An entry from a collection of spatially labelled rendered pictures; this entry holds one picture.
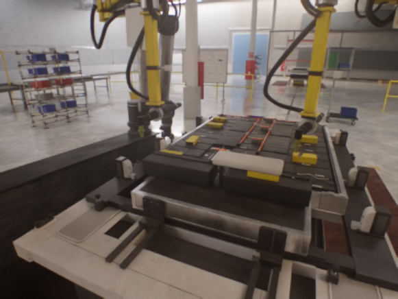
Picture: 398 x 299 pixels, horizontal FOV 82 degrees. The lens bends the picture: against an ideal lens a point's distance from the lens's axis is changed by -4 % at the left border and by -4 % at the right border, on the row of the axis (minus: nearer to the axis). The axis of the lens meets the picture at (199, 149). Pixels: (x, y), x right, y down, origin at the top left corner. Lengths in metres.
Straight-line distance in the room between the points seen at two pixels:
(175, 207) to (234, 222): 0.30
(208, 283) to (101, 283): 0.43
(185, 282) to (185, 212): 0.33
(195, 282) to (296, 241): 0.45
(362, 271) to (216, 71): 9.06
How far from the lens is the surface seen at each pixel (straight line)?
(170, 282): 1.07
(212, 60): 9.79
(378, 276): 1.24
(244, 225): 1.13
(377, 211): 1.38
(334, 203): 1.46
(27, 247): 1.42
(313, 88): 1.27
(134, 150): 2.45
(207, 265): 1.21
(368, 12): 1.54
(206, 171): 1.27
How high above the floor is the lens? 1.66
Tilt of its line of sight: 21 degrees down
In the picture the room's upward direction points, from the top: straight up
